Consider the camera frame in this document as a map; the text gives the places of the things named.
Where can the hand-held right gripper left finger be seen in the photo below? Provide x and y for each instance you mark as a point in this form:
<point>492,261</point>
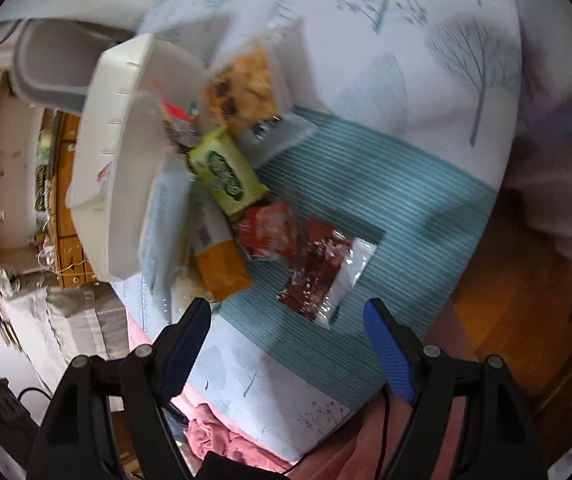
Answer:
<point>188,345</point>

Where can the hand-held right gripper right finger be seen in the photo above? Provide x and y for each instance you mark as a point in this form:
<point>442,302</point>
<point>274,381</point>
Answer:
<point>391,355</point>

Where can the dark dried fruit packet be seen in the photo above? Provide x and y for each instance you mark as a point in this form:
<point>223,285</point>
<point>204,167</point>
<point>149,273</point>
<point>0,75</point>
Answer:
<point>316,270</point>

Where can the red edged snack packet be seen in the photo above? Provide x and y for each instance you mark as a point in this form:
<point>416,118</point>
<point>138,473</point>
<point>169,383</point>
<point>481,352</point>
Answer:
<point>266,230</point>

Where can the green snack packet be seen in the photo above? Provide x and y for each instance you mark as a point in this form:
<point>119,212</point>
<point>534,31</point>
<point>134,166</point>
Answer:
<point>226,175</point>

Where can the white plastic bin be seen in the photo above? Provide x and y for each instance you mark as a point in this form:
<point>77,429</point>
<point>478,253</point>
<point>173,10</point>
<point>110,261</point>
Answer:
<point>116,160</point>

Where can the orange snack packet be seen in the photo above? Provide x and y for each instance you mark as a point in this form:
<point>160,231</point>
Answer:
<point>221,270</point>

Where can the pink cloth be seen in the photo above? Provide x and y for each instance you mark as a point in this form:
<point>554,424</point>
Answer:
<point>216,435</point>

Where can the pale translucent long packet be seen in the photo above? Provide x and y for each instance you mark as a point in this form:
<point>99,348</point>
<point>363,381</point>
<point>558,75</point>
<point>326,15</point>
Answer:
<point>163,230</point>

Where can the grey cloth cover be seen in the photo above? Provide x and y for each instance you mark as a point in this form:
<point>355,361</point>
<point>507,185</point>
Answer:
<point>66,320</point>

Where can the wooden desk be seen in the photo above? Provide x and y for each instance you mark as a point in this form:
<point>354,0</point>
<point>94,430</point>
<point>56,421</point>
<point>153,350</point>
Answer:
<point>63,220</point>

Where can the flat clear packet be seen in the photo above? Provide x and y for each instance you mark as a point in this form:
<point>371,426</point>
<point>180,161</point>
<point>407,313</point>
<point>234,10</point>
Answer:
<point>281,135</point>

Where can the small red packet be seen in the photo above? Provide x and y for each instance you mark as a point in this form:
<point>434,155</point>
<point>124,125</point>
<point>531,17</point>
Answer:
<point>173,110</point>

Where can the tree printed bedsheet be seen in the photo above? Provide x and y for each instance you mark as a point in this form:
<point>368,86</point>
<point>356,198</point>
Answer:
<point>416,110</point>

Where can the pale blurred cloth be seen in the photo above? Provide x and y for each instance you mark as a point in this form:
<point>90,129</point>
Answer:
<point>561,160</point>

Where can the clear packet of brown crisps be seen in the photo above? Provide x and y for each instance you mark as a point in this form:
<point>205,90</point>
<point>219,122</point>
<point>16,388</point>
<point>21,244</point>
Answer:
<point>246,85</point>

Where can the grey plastic chair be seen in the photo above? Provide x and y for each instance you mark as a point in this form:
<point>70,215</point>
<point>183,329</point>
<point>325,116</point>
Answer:
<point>51,60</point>

